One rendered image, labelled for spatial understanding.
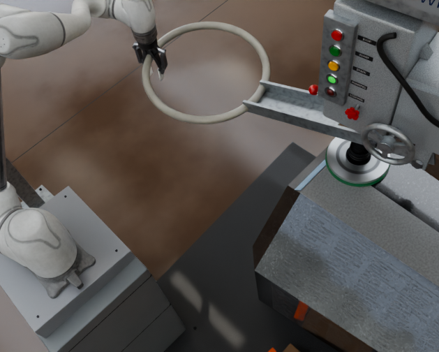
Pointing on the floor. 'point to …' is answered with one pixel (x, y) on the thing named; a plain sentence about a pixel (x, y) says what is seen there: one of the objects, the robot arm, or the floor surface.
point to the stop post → (24, 189)
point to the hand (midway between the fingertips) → (155, 71)
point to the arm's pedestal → (121, 318)
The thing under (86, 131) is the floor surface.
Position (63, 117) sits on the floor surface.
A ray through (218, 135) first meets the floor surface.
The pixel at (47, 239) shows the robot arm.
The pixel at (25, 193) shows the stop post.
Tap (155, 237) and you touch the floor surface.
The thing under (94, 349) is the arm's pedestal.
